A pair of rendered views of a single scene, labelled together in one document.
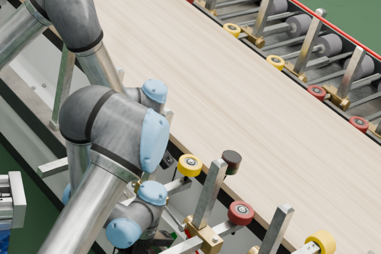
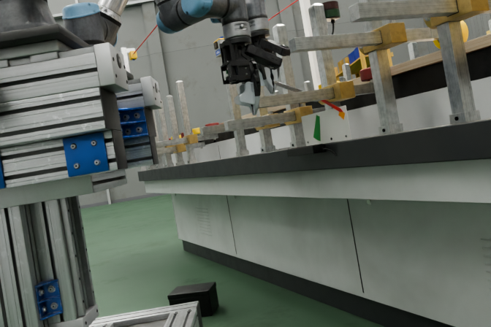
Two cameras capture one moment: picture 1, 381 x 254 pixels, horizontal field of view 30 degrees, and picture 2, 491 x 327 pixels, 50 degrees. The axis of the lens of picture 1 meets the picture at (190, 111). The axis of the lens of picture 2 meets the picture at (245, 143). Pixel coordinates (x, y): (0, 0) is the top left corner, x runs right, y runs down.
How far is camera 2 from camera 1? 175 cm
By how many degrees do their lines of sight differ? 43
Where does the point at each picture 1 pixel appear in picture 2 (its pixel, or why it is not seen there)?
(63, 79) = (231, 104)
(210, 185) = (316, 30)
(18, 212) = (145, 85)
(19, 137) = (255, 247)
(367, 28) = not seen: outside the picture
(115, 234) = not seen: outside the picture
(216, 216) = (372, 122)
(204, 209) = (322, 59)
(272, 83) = not seen: hidden behind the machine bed
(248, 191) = not seen: hidden behind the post
